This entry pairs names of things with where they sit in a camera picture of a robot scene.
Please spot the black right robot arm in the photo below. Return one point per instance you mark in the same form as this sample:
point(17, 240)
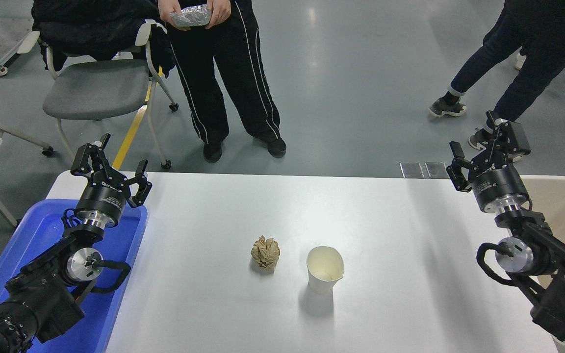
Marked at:
point(562, 289)

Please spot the white paper cup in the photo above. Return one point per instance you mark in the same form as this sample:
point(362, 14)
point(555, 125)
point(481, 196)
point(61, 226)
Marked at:
point(322, 282)

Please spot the clear floor plate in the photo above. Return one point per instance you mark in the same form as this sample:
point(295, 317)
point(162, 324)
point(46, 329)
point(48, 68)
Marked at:
point(435, 169)
point(411, 170)

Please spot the crumpled tan paper ball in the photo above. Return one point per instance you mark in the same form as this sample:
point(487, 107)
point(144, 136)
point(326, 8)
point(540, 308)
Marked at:
point(266, 252)

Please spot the black jacket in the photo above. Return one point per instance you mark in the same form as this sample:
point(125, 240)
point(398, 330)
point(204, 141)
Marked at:
point(91, 24)

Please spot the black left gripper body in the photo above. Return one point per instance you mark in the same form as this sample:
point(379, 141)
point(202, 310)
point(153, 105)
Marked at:
point(103, 198)

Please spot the person in dark jeans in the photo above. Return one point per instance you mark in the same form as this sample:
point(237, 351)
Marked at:
point(532, 54)

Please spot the blue plastic tray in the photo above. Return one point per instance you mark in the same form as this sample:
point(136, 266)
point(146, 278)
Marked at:
point(37, 230)

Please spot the person's left hand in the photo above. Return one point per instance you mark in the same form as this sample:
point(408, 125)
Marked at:
point(221, 11)

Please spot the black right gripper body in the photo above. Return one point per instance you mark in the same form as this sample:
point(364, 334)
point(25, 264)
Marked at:
point(498, 184)

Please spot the person's right hand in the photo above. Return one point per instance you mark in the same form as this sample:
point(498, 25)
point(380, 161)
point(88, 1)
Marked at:
point(167, 12)

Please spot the person in striped trousers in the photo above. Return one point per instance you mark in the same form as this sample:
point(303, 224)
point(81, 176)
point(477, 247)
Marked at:
point(223, 73)

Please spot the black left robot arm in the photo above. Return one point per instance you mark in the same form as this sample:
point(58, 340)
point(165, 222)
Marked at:
point(42, 294)

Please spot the grey seat white frame chair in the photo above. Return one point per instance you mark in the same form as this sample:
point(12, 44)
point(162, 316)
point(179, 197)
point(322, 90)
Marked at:
point(96, 88)

